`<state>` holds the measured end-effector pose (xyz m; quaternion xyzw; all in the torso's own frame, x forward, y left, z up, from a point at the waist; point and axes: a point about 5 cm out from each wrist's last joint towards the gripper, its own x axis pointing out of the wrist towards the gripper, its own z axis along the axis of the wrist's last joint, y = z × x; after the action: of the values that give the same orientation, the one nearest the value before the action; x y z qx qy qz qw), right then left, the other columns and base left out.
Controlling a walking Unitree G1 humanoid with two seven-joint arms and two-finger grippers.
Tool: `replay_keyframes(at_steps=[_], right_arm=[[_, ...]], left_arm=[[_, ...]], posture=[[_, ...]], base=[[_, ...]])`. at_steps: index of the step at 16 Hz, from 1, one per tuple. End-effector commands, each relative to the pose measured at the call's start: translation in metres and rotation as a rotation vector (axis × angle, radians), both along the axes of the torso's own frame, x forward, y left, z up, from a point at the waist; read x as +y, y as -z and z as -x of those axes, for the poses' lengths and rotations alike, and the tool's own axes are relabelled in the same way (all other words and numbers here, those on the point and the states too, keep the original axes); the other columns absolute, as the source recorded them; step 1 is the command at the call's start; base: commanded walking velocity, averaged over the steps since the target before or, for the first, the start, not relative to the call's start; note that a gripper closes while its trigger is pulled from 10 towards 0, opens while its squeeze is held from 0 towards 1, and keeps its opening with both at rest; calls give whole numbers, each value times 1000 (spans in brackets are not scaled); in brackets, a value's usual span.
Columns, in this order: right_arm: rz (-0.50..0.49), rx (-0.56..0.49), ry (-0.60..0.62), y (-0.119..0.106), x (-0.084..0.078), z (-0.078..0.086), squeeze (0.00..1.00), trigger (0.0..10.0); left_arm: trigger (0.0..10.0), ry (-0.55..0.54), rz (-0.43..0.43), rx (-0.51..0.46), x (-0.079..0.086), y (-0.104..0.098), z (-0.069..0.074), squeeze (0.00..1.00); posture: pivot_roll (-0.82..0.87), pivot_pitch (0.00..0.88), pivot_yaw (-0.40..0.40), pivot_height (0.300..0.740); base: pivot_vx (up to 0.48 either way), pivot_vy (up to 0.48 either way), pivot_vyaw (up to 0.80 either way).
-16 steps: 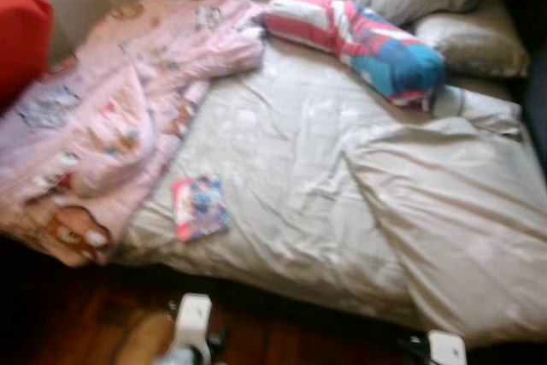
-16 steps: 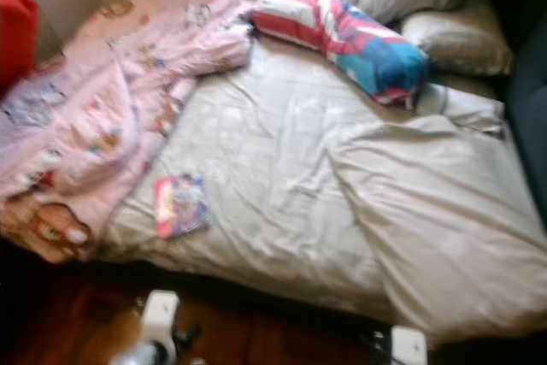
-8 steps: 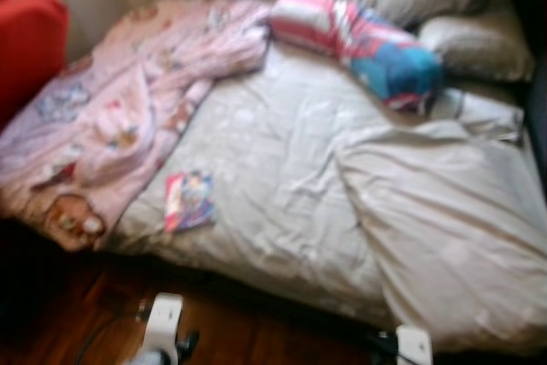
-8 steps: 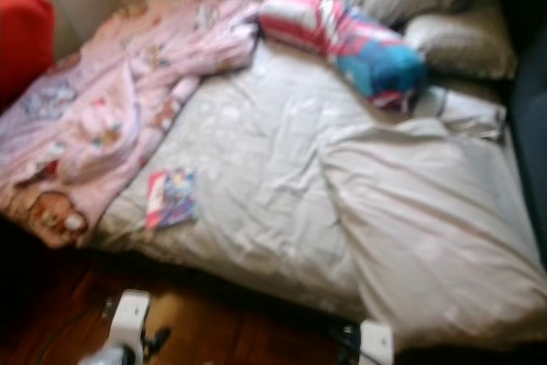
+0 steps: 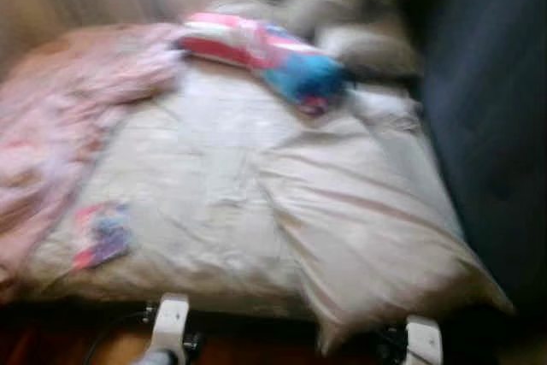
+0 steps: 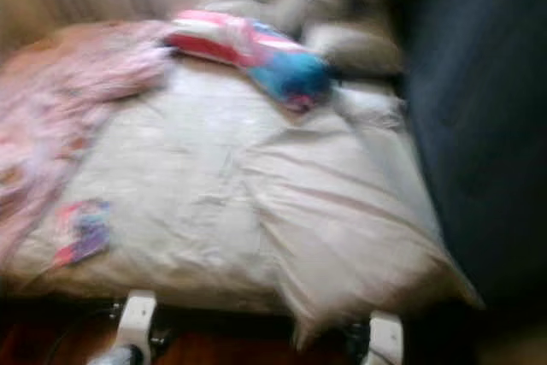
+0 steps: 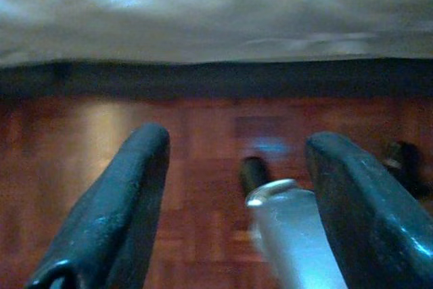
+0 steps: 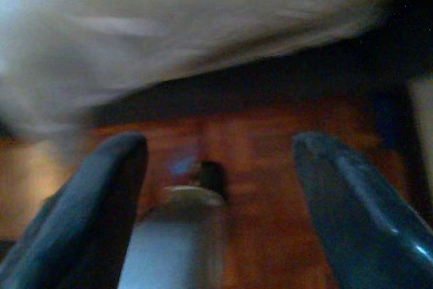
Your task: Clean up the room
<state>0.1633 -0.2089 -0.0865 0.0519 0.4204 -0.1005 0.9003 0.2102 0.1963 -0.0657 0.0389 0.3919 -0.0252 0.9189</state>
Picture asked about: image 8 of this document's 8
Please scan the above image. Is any black right robot foot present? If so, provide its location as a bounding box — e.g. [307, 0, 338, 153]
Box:
[192, 161, 228, 202]

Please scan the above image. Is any beige leaf pattern bed sheet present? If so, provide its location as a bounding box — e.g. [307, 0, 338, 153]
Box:
[0, 0, 422, 141]

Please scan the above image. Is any silver right robot leg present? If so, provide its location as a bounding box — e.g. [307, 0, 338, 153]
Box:
[118, 185, 227, 289]

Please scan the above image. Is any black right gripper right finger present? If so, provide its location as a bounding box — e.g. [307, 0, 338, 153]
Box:
[292, 132, 433, 289]

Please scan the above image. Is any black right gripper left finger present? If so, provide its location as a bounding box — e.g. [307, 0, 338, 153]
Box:
[0, 132, 149, 289]

